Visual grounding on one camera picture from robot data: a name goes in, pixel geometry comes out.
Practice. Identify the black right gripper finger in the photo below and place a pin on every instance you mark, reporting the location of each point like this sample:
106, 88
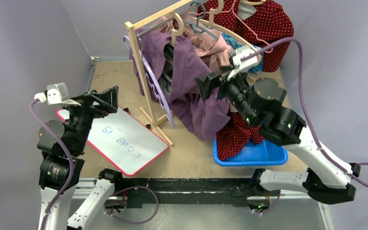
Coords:
214, 79
206, 86

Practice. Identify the pink wire hanger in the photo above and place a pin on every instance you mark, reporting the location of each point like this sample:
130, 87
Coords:
229, 9

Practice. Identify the pink pleated skirt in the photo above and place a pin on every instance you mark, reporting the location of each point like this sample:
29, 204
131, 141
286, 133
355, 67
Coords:
192, 55

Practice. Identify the wooden clothes rack frame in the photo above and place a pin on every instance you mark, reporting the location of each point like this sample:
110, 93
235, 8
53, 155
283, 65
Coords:
145, 79

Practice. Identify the red polka dot dress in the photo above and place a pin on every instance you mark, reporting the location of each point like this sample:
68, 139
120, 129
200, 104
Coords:
270, 22

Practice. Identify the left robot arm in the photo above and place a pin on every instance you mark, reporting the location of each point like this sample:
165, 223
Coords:
62, 144

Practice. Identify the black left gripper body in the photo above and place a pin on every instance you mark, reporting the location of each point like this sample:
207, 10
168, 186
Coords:
99, 109

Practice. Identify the blue plastic bin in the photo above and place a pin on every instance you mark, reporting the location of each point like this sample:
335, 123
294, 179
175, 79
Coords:
263, 154

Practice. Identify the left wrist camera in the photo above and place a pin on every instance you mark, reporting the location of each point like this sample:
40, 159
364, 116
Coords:
56, 94

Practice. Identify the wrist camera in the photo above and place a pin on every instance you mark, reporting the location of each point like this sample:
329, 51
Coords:
242, 59
56, 94

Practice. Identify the metal rack rod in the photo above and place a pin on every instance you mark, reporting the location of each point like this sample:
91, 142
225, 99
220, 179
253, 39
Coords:
164, 12

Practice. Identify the cream wooden hanger front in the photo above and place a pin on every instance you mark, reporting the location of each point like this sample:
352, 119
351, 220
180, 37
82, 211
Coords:
222, 31

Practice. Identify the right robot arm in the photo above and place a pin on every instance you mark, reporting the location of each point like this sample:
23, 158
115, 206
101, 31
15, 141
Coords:
327, 179

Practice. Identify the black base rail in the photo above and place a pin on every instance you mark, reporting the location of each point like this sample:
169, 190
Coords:
238, 192

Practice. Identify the blue floral garment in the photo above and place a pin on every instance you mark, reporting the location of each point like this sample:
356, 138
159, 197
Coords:
236, 44

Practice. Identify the red-edged whiteboard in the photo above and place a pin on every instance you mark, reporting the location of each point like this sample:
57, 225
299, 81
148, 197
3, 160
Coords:
125, 142

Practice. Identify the red polka dot skirt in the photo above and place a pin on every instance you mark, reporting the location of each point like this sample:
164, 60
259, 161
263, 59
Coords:
234, 136

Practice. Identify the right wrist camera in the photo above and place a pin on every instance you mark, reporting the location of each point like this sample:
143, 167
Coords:
242, 59

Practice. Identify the purple pleated skirt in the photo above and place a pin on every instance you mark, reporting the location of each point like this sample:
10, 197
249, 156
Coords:
202, 118

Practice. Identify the teal hanger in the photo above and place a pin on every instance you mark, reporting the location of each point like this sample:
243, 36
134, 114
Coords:
198, 27

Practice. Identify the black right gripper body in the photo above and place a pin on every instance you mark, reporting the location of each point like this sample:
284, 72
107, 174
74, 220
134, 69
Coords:
219, 82

